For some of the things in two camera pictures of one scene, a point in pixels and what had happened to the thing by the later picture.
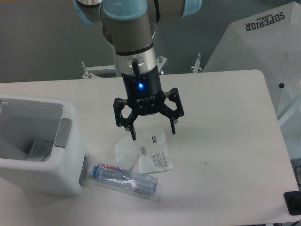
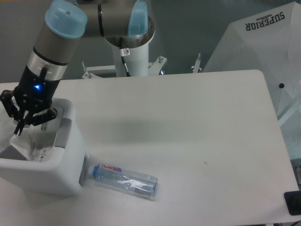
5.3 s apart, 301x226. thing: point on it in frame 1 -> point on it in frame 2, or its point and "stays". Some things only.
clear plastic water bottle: (135, 181) stays
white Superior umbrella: (270, 41) stays
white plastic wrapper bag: (148, 153) -> (35, 142)
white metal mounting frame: (92, 69) stays
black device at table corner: (293, 201) stays
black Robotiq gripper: (145, 95) -> (35, 92)
